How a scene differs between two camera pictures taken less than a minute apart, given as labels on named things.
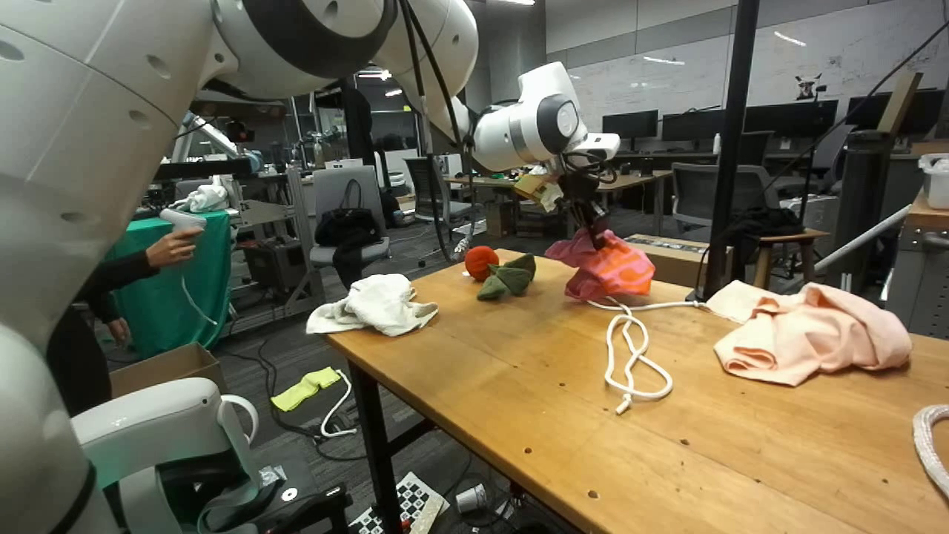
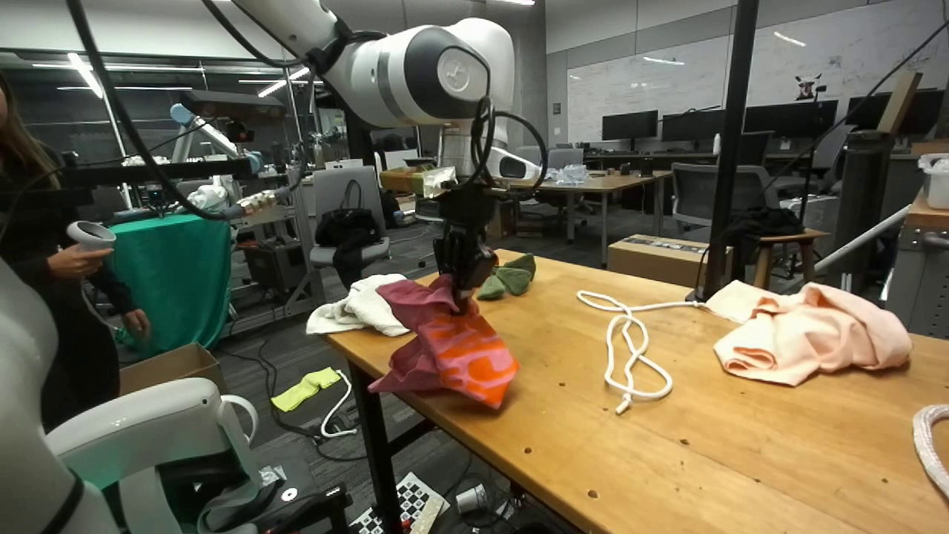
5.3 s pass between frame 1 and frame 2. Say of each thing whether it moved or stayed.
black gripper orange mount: moved
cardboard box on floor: stayed
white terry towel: stayed
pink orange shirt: moved
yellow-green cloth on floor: stayed
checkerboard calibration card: stayed
